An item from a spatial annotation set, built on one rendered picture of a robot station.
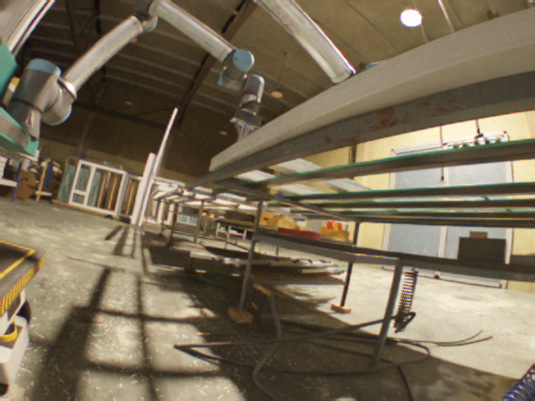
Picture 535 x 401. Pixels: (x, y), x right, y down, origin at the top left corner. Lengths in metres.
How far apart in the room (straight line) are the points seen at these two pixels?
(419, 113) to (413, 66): 0.08
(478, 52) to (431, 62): 0.09
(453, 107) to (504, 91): 0.09
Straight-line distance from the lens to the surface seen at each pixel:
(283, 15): 0.77
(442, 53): 0.45
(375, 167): 0.77
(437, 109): 0.43
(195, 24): 1.10
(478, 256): 1.17
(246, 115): 1.09
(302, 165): 1.10
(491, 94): 0.42
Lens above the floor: 0.59
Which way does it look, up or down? 7 degrees up
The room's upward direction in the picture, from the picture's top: 11 degrees clockwise
